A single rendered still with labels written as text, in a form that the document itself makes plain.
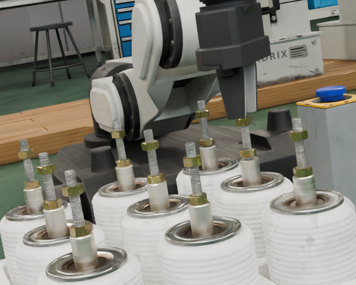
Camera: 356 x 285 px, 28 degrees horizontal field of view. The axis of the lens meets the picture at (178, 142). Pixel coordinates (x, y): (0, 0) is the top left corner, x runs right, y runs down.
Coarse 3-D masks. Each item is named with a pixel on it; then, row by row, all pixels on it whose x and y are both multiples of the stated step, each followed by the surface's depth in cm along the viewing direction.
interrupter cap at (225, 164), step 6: (222, 162) 96; (228, 162) 95; (234, 162) 95; (186, 168) 96; (198, 168) 96; (222, 168) 92; (228, 168) 92; (234, 168) 92; (186, 174) 93; (204, 174) 91; (210, 174) 91
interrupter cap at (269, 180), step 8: (232, 176) 87; (240, 176) 87; (264, 176) 85; (272, 176) 84; (280, 176) 83; (224, 184) 84; (232, 184) 84; (240, 184) 84; (264, 184) 81; (272, 184) 81; (232, 192) 81; (240, 192) 81; (248, 192) 80
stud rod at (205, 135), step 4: (200, 104) 93; (204, 104) 93; (200, 108) 93; (204, 108) 93; (204, 120) 93; (204, 124) 93; (204, 128) 93; (208, 128) 94; (204, 132) 93; (208, 132) 93; (204, 136) 94; (208, 136) 94
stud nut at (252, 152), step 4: (252, 148) 83; (240, 152) 83; (244, 152) 82; (248, 152) 82; (252, 152) 82; (256, 152) 83; (240, 156) 83; (244, 156) 82; (248, 156) 82; (252, 156) 82
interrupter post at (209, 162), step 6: (204, 150) 93; (210, 150) 93; (204, 156) 93; (210, 156) 93; (216, 156) 94; (204, 162) 94; (210, 162) 93; (216, 162) 94; (204, 168) 94; (210, 168) 94; (216, 168) 94
